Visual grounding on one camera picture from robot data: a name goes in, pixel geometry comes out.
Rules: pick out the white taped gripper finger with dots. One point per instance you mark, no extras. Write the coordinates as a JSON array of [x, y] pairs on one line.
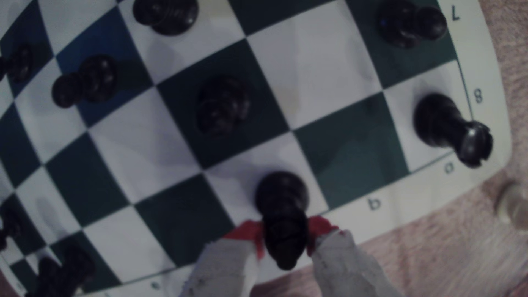
[[350, 268], [222, 268]]

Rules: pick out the black chess bishop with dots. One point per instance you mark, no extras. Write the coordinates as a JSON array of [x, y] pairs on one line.
[[282, 206]]

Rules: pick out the black chess rook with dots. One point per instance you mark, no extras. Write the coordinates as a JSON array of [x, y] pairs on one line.
[[441, 121], [66, 268]]

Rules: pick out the black chess pawn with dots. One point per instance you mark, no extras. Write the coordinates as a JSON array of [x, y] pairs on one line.
[[222, 105], [167, 14], [406, 24], [8, 227], [93, 80], [18, 64]]

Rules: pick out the white chess piece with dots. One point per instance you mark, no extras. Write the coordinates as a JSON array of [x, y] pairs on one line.
[[513, 204]]

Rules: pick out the green white chess mat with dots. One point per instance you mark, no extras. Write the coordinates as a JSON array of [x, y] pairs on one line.
[[313, 78]]

